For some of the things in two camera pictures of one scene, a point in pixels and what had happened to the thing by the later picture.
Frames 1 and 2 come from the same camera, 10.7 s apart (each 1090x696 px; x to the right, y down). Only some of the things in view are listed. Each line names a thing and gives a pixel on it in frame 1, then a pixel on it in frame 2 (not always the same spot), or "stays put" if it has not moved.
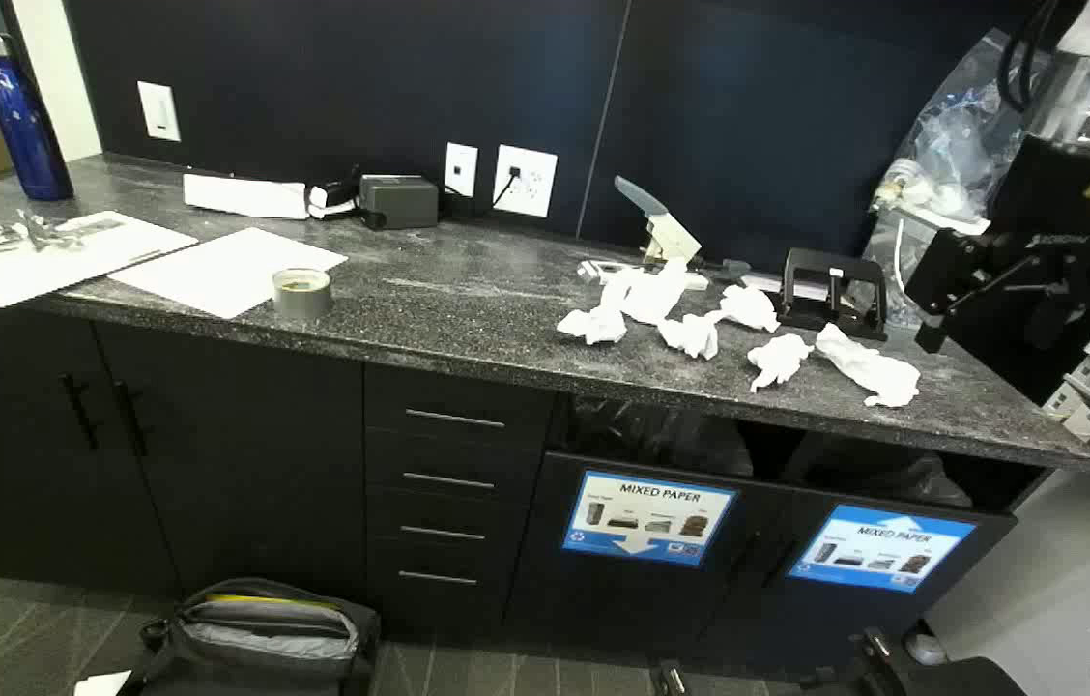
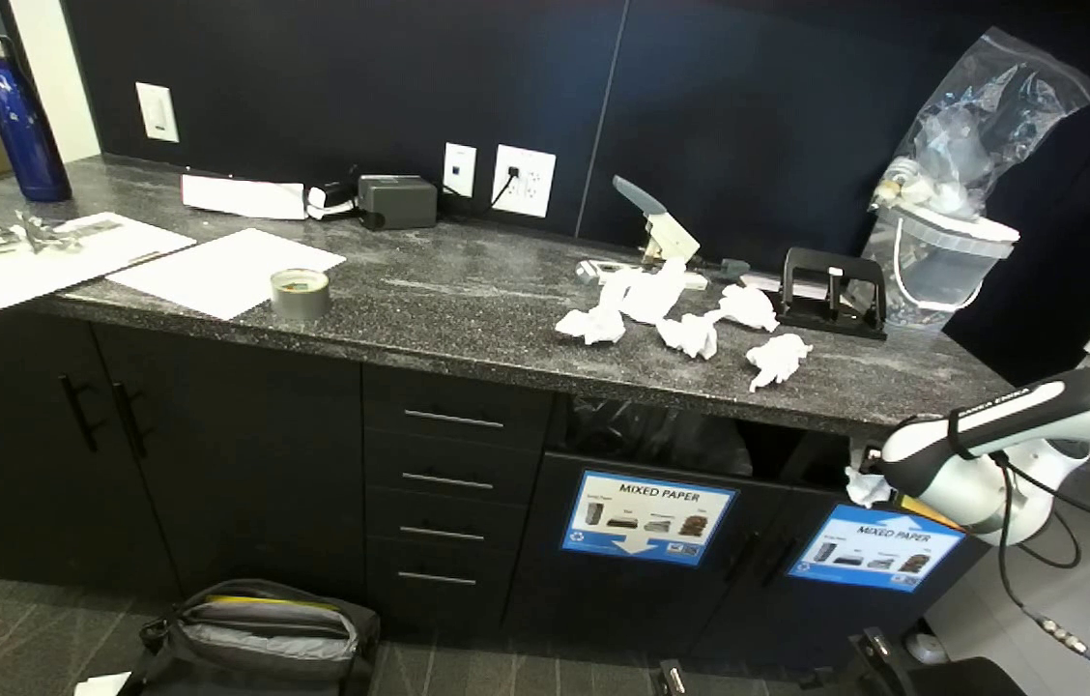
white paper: [778, 361] stays put
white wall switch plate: [160, 111] stays put
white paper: [883, 378] to [869, 487]
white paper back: [742, 304] stays put
